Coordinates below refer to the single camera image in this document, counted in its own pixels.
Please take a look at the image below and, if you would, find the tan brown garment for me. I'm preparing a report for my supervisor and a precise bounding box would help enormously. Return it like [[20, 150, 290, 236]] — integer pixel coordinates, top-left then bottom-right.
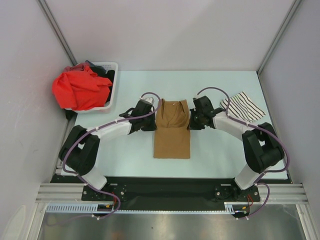
[[153, 99, 191, 159]]

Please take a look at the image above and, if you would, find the black white striped tank top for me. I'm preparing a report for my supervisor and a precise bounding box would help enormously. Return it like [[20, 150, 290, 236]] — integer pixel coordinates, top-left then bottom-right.
[[220, 91, 266, 123]]

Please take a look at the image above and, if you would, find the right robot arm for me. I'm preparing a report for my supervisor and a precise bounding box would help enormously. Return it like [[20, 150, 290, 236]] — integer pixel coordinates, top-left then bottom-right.
[[189, 96, 285, 201]]

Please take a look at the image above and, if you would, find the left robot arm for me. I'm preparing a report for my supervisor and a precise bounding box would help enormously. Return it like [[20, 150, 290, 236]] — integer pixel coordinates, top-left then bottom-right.
[[58, 97, 157, 200]]

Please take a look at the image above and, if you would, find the black garment in basket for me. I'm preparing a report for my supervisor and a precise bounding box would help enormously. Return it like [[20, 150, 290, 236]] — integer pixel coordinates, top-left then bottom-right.
[[90, 66, 115, 80]]

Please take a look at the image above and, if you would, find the white plastic laundry basket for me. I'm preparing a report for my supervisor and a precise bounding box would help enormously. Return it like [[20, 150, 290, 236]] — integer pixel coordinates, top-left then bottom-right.
[[65, 61, 118, 114]]

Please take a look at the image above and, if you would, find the red garment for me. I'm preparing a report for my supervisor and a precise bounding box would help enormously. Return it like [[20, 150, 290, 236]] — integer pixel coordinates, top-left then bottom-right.
[[52, 63, 113, 111]]

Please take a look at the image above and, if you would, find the dark blue garment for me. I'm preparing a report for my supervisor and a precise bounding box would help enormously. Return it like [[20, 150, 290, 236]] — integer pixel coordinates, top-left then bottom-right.
[[85, 60, 96, 68]]

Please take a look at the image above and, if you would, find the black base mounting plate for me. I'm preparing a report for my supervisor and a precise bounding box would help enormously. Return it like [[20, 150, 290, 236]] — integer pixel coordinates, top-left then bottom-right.
[[49, 175, 292, 211]]

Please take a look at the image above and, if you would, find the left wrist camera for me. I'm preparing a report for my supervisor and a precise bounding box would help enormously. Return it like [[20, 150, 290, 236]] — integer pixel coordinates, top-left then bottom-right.
[[141, 97, 155, 105]]

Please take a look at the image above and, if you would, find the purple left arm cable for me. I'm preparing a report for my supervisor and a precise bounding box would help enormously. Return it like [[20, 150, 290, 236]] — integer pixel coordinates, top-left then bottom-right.
[[61, 92, 161, 221]]

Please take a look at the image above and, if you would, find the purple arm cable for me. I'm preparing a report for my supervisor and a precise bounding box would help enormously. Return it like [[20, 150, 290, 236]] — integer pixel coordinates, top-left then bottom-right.
[[61, 92, 161, 221], [196, 86, 292, 221]]

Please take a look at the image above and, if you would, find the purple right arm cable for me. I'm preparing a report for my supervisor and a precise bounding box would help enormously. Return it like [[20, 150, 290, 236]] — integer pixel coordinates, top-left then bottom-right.
[[196, 86, 292, 221]]

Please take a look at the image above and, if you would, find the white slotted cable duct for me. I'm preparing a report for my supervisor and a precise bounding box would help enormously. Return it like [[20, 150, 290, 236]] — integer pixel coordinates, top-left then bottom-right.
[[46, 203, 248, 215]]

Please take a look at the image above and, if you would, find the aluminium frame rail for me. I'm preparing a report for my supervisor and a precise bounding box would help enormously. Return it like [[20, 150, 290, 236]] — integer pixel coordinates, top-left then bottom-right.
[[35, 183, 309, 205]]

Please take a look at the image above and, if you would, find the left aluminium corner post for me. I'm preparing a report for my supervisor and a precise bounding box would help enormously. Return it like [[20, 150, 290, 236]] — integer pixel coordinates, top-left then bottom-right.
[[36, 0, 77, 66]]

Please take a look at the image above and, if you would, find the aluminium corner post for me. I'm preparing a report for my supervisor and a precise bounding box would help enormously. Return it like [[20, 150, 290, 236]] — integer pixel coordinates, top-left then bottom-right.
[[256, 0, 304, 77], [36, 0, 77, 66]]

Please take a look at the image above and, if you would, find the right aluminium corner post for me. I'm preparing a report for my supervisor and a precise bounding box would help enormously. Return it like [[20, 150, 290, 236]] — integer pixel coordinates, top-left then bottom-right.
[[256, 0, 304, 77]]

